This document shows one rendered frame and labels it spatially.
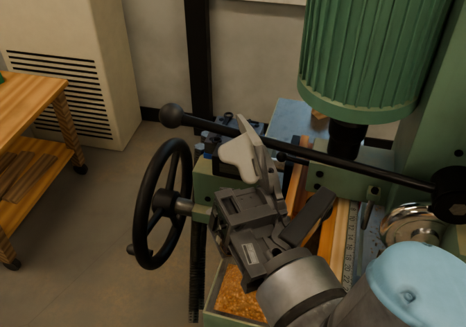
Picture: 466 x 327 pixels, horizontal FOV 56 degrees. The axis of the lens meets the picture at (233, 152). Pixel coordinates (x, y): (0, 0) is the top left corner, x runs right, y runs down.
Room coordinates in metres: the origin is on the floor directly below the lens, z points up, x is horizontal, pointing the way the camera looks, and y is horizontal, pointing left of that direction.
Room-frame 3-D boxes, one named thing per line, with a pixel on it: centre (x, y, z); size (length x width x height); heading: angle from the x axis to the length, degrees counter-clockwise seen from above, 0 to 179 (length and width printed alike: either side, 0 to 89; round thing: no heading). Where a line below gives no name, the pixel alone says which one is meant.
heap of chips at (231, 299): (0.36, -0.04, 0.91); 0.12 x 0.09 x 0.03; 74
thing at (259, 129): (0.62, 0.00, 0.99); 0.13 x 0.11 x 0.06; 164
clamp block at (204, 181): (0.63, -0.01, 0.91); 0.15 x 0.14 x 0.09; 164
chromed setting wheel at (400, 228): (0.39, -0.27, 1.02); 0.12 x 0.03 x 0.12; 74
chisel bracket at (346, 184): (0.54, -0.20, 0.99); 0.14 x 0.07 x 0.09; 74
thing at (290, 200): (0.56, -0.11, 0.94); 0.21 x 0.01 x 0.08; 164
